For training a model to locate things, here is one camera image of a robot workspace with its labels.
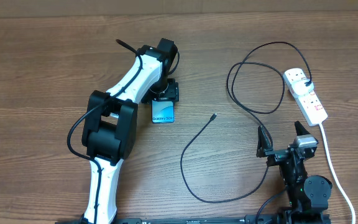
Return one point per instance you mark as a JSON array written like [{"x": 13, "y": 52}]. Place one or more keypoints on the white power strip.
[{"x": 309, "y": 104}]

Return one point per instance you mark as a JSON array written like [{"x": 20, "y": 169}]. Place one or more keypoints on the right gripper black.
[{"x": 263, "y": 149}]

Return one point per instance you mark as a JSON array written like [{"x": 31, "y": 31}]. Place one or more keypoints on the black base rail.
[{"x": 248, "y": 219}]

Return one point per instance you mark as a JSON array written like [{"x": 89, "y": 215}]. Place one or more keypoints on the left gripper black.
[{"x": 171, "y": 93}]

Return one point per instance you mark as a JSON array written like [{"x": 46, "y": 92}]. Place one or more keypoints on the blue Samsung smartphone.
[{"x": 163, "y": 112}]

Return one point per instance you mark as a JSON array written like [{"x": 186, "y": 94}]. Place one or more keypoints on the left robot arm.
[{"x": 110, "y": 122}]

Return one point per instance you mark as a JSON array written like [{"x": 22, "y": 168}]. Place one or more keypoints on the white charger plug adapter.
[{"x": 301, "y": 88}]

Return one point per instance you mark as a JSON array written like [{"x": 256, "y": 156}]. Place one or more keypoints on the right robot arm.
[{"x": 308, "y": 195}]

